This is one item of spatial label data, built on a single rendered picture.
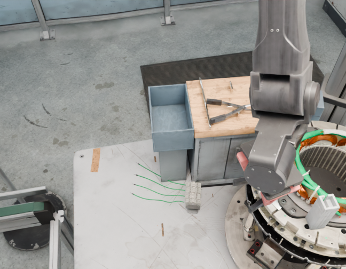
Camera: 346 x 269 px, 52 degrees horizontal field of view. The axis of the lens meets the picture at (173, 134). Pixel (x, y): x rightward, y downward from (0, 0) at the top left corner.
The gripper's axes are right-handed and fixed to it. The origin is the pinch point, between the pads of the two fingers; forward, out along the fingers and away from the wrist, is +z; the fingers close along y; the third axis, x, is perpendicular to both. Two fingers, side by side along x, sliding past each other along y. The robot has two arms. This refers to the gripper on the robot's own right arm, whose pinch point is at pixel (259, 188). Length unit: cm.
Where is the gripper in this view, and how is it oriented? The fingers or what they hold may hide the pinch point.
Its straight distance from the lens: 68.9
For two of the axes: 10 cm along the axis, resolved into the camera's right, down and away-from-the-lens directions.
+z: -0.2, 6.3, 7.8
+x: 9.2, -2.9, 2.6
